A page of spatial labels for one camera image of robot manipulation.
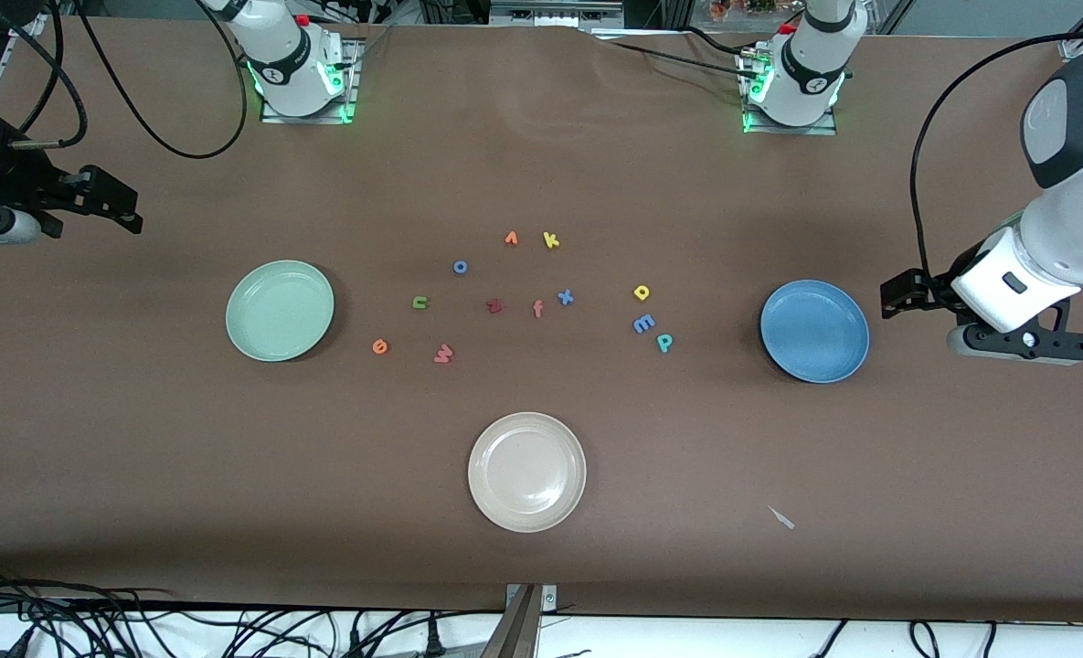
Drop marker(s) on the blue plate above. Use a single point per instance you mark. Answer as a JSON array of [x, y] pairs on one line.
[[815, 331]]

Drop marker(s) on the beige plate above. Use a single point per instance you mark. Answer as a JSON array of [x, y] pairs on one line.
[[527, 472]]

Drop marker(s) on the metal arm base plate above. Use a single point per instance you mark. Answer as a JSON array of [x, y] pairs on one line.
[[792, 131], [313, 119]]

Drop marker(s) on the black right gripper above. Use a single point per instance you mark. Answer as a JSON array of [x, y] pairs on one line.
[[13, 181]]

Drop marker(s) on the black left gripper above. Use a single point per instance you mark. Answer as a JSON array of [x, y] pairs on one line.
[[929, 290]]

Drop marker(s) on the blue foam letter m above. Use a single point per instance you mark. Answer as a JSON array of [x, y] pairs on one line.
[[643, 323]]

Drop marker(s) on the white paper scrap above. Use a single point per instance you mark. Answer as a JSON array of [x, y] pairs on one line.
[[781, 517]]

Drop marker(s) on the grey power strip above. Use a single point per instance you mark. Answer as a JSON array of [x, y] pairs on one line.
[[550, 14]]

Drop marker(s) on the metal table bracket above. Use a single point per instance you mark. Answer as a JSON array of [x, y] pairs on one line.
[[518, 631]]

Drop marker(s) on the pink foam letter w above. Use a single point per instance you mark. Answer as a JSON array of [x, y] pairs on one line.
[[443, 355]]

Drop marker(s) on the green plate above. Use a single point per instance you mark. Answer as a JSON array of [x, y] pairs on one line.
[[280, 311]]

